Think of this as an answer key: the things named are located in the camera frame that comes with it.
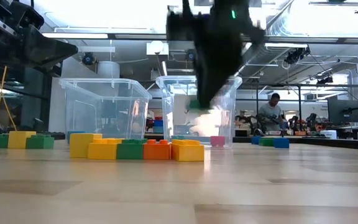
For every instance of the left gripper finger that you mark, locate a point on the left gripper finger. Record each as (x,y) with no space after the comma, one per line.
(48,46)
(45,63)

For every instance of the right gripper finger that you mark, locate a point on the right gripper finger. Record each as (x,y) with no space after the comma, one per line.
(211,87)

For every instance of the long red toy block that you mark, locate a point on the long red toy block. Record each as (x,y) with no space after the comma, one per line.
(217,141)

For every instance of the long blue toy block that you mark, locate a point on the long blue toy block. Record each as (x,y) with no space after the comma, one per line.
(255,140)
(281,143)

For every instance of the long yellow toy block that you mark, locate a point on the long yellow toy block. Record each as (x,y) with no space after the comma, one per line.
(102,152)
(187,152)

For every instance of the tall yellow toy block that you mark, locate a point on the tall yellow toy block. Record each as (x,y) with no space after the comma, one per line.
(19,140)
(81,146)

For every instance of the small orange toy block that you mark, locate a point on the small orange toy block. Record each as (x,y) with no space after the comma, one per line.
(156,151)

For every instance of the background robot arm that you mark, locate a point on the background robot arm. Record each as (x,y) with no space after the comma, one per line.
(312,119)

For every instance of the bright light strip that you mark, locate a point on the bright light strip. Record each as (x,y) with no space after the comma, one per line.
(57,35)

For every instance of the white paper label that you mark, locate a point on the white paper label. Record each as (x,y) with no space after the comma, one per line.
(182,107)

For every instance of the clear bin with paper label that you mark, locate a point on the clear bin with paper label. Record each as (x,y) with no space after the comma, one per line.
(169,80)

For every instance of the white round ceiling fixture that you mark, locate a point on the white round ceiling fixture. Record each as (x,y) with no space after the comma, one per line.
(156,47)

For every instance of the clear plastic bin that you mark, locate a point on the clear plastic bin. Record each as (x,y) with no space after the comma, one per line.
(104,81)

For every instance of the white cylinder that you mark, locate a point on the white cylinder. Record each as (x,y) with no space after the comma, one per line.
(108,69)

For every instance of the person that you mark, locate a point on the person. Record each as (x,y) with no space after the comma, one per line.
(270,113)

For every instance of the black overhead crossbar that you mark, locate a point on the black overhead crossbar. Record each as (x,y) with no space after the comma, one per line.
(148,36)

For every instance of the black computer monitor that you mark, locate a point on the black computer monitor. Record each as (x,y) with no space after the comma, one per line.
(343,111)

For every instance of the black hanging camera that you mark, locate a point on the black hanging camera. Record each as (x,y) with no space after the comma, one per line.
(297,55)
(88,58)
(189,56)

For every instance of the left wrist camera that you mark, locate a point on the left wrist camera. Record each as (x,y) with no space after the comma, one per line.
(26,15)

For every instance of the silver ceiling duct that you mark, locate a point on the silver ceiling duct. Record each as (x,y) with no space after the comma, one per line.
(253,59)

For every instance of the black metal rack frame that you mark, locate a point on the black metal rack frame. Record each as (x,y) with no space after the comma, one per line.
(299,102)

